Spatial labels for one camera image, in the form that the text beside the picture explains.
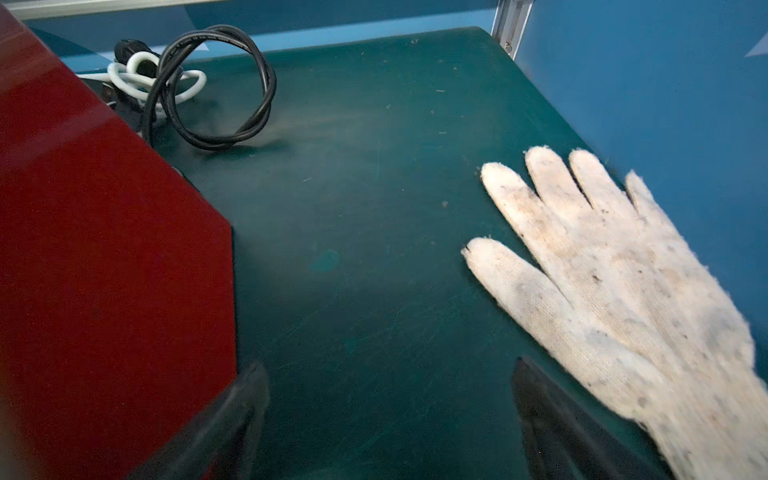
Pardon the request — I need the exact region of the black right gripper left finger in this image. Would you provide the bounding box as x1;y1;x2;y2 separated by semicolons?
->
127;361;270;479

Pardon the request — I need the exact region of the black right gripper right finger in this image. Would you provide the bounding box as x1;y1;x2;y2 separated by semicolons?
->
511;357;669;479

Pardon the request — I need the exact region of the red coffee machine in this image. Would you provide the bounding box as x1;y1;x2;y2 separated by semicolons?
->
1;11;235;479

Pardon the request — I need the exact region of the white knit work glove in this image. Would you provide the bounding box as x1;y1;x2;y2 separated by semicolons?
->
462;146;767;479

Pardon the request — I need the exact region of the black power plug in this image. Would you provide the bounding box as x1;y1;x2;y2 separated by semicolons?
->
114;39;158;65

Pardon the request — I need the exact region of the black power cable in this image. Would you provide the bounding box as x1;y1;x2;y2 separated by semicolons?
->
140;23;279;152

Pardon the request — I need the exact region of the white power cable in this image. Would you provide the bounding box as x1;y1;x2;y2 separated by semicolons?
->
77;50;208;106

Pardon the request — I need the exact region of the aluminium frame rail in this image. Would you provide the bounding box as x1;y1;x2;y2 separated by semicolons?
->
491;0;534;60

